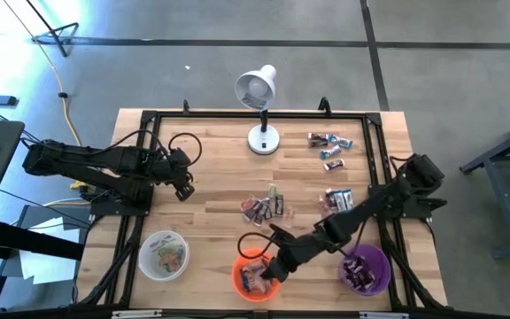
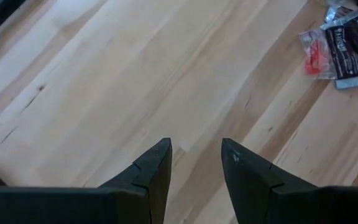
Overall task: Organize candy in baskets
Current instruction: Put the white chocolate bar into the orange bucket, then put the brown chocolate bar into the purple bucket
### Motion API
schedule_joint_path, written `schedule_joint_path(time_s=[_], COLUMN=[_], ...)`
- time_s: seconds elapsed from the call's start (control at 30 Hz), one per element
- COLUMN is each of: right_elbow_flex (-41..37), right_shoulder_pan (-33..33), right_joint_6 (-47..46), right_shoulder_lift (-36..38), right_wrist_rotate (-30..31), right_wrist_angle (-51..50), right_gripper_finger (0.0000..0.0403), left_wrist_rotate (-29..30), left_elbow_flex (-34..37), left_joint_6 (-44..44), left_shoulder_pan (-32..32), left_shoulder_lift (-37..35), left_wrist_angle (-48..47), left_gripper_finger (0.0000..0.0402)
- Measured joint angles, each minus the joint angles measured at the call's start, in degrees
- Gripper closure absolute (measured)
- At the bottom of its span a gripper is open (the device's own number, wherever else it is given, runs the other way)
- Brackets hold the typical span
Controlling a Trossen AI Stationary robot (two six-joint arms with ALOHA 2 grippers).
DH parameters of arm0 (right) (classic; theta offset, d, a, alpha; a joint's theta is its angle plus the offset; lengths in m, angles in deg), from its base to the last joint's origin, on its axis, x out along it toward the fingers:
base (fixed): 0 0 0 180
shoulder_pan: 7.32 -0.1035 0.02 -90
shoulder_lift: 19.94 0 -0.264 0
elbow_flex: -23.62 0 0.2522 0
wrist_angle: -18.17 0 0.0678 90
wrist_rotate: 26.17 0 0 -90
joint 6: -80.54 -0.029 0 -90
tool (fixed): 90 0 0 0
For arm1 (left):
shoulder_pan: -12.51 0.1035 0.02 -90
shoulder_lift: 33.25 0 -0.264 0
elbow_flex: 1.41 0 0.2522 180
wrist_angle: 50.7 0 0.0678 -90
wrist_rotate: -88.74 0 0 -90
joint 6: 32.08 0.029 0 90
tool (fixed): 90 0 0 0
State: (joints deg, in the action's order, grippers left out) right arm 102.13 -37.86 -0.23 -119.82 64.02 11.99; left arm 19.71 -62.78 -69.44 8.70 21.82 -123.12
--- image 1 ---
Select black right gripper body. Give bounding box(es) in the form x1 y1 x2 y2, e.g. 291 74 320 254
272 237 322 283

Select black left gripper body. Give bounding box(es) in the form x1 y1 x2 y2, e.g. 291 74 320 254
161 148 194 190

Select orange plastic bucket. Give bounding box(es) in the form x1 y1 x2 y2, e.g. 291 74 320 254
230 247 282 304

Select purple plastic bucket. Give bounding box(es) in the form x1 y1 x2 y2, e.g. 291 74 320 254
337 242 392 297

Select white plastic bucket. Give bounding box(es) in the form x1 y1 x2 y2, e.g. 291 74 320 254
137 230 191 283

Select white desk lamp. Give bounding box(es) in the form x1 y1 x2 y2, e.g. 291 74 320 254
234 64 281 156

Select black crossbeam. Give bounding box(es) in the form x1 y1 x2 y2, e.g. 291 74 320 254
0 217 86 262

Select white paper sheets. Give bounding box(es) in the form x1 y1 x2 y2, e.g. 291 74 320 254
18 215 82 285

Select black tripod stand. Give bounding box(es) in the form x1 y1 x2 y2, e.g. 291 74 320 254
27 0 81 58

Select silver frame bracket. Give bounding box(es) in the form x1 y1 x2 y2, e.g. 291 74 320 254
112 309 163 319
359 311 410 319

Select yellow extension cable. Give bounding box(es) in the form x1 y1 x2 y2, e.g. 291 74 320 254
0 0 90 191

